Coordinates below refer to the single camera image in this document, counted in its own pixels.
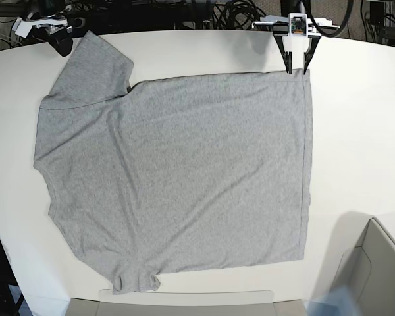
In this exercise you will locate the grey bin at right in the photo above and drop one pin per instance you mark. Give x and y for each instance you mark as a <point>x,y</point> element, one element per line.
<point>365,279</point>

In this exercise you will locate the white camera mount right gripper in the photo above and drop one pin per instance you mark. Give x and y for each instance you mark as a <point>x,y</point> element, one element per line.
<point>51,24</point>

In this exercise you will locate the grey T-shirt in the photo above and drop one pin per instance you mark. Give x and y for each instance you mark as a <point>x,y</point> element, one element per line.
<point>181,174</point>

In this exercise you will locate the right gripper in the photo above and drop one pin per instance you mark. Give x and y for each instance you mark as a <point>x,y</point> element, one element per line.
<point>60,39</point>

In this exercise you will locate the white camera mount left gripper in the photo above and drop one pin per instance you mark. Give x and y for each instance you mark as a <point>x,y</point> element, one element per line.
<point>296,24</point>

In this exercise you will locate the grey tray at bottom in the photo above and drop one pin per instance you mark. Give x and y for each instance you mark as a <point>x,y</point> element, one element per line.
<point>160,303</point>

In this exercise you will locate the white camera mount gripper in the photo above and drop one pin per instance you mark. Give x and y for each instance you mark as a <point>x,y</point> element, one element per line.
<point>51,24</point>
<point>296,24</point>

